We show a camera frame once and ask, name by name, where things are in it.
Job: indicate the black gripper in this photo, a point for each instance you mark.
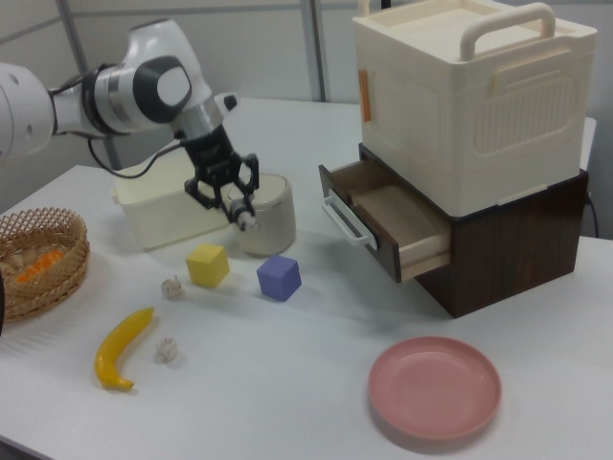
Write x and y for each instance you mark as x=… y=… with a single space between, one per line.
x=211 y=153

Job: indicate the black and white panda toy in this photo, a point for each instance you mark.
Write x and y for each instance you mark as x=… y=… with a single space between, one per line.
x=247 y=223

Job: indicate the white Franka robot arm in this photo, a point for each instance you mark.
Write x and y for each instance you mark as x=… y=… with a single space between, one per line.
x=153 y=81

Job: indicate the wooden drawer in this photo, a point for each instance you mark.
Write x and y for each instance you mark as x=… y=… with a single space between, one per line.
x=397 y=211

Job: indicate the yellow toy banana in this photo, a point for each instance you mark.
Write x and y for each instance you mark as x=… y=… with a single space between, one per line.
x=120 y=345

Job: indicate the orange topped toy bread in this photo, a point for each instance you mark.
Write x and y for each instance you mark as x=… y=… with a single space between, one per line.
x=40 y=266

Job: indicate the cream lidded trash can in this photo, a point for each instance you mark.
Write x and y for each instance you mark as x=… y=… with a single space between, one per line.
x=273 y=225

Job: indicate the cream plastic open bin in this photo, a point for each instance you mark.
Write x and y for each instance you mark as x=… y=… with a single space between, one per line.
x=163 y=215

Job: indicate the yellow foam cube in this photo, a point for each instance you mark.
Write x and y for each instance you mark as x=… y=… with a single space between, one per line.
x=207 y=266

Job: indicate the purple foam cube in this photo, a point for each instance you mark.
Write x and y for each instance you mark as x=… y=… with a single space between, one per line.
x=279 y=279

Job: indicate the woven wicker basket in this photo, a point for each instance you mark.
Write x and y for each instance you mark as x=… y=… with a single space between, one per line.
x=48 y=292

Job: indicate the pink plastic plate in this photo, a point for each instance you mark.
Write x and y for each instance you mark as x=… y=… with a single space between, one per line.
x=433 y=388

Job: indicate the dark brown wooden cabinet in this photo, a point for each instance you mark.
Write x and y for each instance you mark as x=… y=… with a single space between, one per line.
x=507 y=259

